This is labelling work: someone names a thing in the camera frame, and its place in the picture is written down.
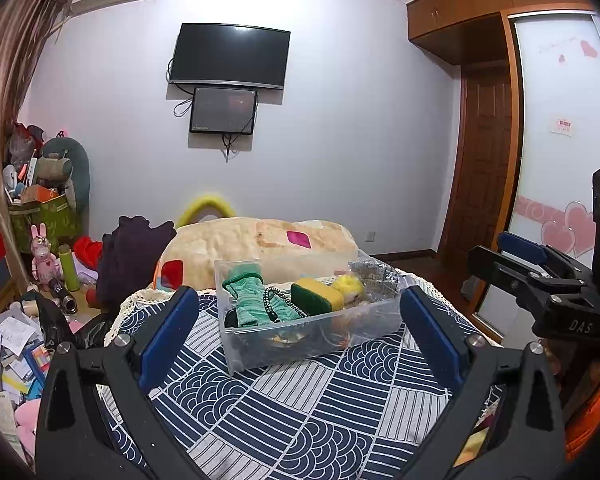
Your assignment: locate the black flashlight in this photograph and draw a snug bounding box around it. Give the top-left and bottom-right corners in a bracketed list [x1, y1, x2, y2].
[47, 277, 79, 315]

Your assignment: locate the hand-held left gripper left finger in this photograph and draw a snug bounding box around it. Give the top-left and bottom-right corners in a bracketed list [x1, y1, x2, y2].
[35, 285, 201, 480]

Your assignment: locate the wall-mounted black television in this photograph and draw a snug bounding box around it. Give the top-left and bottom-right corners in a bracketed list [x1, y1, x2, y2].
[169, 22, 291, 91]

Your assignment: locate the brown wooden door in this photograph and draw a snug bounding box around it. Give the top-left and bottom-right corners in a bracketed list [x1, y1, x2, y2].
[442, 62, 514, 262]

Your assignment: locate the dark purple cloth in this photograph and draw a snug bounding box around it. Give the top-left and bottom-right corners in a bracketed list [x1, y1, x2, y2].
[96, 216, 177, 312]

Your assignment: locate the yellow plush ball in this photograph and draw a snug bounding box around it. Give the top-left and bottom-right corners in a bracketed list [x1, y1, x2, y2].
[330, 274, 366, 304]

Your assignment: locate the green and yellow sponge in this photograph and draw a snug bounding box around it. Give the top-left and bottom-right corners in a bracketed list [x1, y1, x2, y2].
[290, 277, 345, 314]

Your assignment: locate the beige patchwork blanket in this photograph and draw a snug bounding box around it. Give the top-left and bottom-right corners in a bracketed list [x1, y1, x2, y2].
[157, 217, 360, 292]

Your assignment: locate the red plush toy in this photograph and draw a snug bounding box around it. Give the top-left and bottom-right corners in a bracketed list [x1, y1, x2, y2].
[73, 236, 105, 267]

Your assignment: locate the green knitted glove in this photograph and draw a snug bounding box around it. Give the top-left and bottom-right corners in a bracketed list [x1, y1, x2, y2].
[222, 269, 301, 330]

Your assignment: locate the wooden wardrobe with white door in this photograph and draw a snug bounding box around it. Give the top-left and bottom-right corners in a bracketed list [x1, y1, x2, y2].
[406, 0, 600, 341]

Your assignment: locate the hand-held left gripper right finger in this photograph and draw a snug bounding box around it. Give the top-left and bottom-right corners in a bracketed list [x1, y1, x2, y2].
[400, 285, 567, 480]

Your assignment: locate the grey plush toy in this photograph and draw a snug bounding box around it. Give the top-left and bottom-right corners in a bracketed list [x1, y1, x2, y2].
[35, 136, 91, 212]

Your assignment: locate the yellow ring cushion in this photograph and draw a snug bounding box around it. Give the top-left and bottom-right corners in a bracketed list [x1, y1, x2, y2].
[175, 196, 236, 229]

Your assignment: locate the blue patterned tablecloth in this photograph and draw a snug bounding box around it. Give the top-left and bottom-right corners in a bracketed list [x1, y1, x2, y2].
[97, 265, 502, 480]

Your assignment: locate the small black wall monitor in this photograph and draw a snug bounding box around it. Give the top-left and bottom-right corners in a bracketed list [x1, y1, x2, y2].
[189, 86, 259, 135]

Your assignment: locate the silver mesh scrubber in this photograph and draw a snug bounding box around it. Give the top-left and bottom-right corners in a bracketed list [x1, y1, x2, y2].
[347, 255, 399, 302]

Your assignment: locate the pink rabbit figure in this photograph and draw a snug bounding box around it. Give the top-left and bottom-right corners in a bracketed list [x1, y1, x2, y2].
[30, 223, 61, 284]

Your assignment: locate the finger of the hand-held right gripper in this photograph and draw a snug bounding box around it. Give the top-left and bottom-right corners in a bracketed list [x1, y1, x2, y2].
[496, 231, 595, 283]
[466, 244, 552, 307]

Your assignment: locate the pile of papers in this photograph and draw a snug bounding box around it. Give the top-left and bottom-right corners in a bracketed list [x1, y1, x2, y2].
[0, 305, 56, 407]

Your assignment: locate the pink plush toy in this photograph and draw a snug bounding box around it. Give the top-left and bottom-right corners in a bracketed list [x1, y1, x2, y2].
[12, 402, 41, 462]

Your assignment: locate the green bottle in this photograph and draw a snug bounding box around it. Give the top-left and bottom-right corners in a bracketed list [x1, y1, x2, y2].
[57, 244, 81, 292]

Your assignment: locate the clear plastic storage box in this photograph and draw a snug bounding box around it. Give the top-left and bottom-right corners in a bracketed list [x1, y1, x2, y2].
[214, 250, 404, 377]

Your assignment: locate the striped brown curtain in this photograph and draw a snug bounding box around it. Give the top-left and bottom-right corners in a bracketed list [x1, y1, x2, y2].
[0, 0, 77, 281]

